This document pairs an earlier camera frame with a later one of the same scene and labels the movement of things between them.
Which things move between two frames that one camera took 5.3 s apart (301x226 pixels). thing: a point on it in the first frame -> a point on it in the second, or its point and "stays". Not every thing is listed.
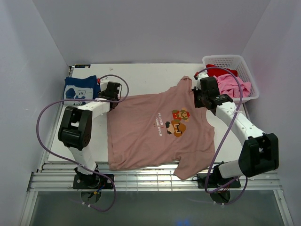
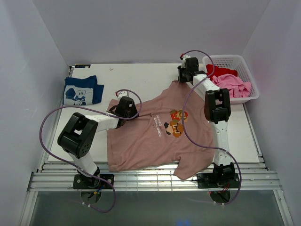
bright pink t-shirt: [229, 87] stays
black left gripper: [101, 93] -> [134, 111]
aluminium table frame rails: [59, 177] stays
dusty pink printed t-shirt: [168, 125] stays
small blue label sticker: [83, 66] stays
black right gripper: [196, 104] -> [180, 78]
